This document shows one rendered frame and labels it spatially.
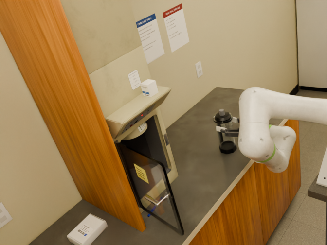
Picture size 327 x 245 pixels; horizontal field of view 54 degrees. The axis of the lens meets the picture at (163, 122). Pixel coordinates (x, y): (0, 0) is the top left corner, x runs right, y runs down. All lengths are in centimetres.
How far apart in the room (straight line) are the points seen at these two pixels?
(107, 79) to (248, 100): 57
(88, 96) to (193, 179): 84
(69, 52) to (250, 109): 69
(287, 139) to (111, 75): 88
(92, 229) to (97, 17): 98
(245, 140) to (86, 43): 70
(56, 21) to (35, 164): 84
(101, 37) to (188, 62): 121
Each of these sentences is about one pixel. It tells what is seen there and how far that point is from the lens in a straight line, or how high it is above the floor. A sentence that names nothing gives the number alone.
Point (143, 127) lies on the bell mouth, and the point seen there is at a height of 133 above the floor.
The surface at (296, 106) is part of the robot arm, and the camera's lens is 136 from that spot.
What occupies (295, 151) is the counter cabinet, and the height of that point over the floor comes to 51.
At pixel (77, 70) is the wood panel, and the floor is 177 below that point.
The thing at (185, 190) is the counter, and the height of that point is 94.
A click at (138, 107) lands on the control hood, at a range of 137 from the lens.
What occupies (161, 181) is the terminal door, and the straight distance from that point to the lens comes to 128.
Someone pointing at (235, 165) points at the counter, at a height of 94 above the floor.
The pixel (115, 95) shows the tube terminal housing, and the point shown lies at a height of 157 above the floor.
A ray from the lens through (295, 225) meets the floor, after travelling 278.
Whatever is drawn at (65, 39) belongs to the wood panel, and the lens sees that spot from 116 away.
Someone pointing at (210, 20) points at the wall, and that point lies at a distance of 267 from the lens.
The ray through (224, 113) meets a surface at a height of 118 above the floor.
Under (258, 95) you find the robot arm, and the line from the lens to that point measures 129.
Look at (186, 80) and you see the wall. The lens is 245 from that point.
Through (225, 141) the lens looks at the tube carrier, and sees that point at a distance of 188.
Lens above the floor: 210
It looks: 29 degrees down
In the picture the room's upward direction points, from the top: 15 degrees counter-clockwise
